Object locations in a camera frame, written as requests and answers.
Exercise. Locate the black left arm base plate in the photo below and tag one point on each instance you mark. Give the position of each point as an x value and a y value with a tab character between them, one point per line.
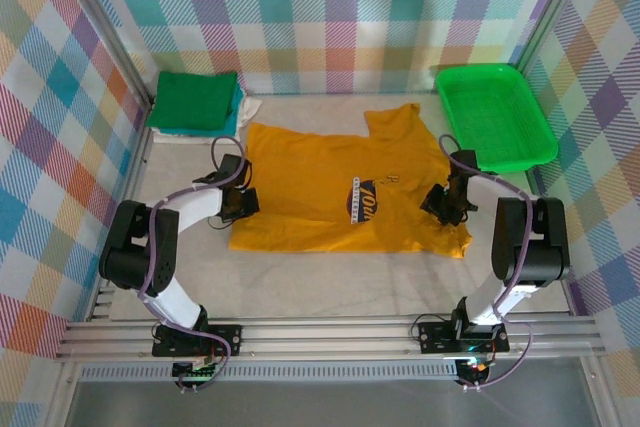
225	339

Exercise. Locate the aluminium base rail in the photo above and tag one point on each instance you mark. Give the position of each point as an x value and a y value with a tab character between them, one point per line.
325	337

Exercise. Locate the aluminium corner post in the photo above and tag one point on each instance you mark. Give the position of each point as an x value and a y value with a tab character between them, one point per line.
105	27
552	7

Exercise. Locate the green folded t-shirt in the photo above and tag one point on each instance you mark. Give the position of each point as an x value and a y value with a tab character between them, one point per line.
192	99

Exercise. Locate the white folded t-shirt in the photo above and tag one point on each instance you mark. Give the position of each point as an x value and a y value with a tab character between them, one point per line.
247	112

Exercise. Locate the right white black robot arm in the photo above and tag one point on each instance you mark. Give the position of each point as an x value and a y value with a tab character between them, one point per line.
530	247

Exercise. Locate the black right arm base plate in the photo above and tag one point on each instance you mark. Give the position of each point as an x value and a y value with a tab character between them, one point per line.
435	337

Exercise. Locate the green plastic basket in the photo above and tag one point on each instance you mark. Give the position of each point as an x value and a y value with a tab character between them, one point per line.
492	117

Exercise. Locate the teal folded t-shirt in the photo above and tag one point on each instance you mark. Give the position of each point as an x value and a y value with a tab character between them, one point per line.
232	119

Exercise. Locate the yellow printed t-shirt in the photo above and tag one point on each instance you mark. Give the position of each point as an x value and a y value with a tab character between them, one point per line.
320	182

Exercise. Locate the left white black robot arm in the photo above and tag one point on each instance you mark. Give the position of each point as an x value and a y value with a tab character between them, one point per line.
165	292

